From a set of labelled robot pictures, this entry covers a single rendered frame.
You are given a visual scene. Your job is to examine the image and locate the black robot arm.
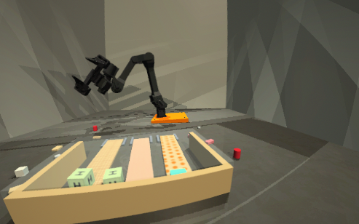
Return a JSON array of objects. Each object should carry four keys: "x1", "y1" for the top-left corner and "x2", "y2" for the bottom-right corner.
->
[{"x1": 94, "y1": 52, "x2": 167, "y2": 118}]

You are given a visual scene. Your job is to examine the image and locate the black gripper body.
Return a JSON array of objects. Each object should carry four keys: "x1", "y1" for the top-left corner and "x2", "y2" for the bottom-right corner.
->
[{"x1": 74, "y1": 55, "x2": 110, "y2": 96}]

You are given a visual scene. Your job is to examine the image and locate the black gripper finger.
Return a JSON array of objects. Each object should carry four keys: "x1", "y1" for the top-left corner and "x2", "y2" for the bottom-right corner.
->
[
  {"x1": 72, "y1": 75, "x2": 89, "y2": 91},
  {"x1": 86, "y1": 57, "x2": 106, "y2": 68}
]

